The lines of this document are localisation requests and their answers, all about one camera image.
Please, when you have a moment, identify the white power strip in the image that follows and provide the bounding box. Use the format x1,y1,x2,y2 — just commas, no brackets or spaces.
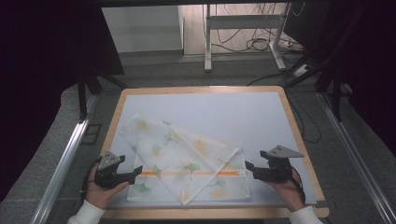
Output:
292,63,312,78
276,39,304,52

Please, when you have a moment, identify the white leaf-print zipper bag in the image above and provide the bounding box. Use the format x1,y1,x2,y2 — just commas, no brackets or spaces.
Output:
119,113,252,207

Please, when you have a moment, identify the black metal stand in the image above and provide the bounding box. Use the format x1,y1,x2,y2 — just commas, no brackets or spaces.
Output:
77,66,129,123
284,6,368,123

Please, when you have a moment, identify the black floor cable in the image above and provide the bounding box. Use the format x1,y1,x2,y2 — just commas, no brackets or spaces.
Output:
286,90,322,144

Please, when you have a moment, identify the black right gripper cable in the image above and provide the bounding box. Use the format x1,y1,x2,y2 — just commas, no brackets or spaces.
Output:
290,167,307,204

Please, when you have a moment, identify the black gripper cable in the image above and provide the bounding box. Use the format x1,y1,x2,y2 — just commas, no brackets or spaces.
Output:
79,156,103,203
290,167,307,204

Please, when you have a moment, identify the person's left hand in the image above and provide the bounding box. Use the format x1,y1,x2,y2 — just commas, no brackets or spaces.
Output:
84,169,131,210

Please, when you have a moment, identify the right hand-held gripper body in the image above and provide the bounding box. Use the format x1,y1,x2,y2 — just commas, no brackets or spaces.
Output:
260,145,304,183

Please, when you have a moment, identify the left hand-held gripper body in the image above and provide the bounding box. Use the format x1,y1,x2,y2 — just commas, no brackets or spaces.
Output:
92,151,126,189

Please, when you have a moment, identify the tangle of black floor cables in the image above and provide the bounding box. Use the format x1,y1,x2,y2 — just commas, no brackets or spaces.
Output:
214,3,302,54

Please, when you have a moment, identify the white panel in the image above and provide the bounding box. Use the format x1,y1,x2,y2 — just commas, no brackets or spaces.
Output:
102,5,185,54

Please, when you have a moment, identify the small black floor frame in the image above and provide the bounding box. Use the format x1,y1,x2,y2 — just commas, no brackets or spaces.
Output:
81,123,103,146

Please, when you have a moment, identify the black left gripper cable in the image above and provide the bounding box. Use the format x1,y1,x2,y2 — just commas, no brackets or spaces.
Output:
79,156,103,203

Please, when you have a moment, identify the aluminium rail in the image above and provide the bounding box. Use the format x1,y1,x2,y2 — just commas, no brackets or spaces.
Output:
317,91,396,224
29,92,99,224

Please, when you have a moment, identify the person's right hand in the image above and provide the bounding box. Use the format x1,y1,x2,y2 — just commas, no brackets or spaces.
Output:
266,168,307,213

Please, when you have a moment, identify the dark curtain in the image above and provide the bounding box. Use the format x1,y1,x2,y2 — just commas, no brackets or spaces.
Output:
0,0,126,202
311,0,396,150

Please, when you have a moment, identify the white metal desk frame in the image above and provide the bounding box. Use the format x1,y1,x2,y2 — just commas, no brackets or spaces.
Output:
204,3,288,73

